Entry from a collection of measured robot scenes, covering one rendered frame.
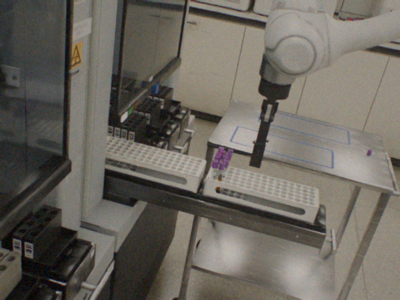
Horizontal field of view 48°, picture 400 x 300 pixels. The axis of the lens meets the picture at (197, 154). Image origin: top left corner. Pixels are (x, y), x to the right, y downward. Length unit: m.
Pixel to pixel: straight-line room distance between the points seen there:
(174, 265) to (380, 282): 1.04
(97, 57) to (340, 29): 0.50
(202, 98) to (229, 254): 1.95
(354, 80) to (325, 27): 2.62
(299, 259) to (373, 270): 0.69
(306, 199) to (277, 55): 0.48
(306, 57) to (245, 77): 2.67
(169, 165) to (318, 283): 0.91
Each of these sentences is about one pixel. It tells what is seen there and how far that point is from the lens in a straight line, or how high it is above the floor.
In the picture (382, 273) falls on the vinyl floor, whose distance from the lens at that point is 2.60.
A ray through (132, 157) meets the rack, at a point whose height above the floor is 0.86.
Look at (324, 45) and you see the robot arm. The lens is 0.89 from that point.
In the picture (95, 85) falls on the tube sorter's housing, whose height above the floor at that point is 1.10.
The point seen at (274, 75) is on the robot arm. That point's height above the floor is 1.17.
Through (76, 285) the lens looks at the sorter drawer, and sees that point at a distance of 0.99.
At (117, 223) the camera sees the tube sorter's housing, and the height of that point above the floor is 0.73.
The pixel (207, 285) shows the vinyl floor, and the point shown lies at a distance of 2.14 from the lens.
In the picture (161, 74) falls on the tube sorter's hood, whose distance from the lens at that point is 1.49.
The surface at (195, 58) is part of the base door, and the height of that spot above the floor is 0.50.
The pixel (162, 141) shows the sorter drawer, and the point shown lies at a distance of 1.45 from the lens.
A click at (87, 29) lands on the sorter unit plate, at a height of 1.24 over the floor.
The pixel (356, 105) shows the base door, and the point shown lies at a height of 0.42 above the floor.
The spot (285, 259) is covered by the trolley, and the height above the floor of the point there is 0.28.
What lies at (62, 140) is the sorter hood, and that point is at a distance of 0.91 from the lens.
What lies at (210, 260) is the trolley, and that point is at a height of 0.28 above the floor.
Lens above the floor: 1.46
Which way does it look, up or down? 27 degrees down
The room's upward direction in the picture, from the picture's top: 10 degrees clockwise
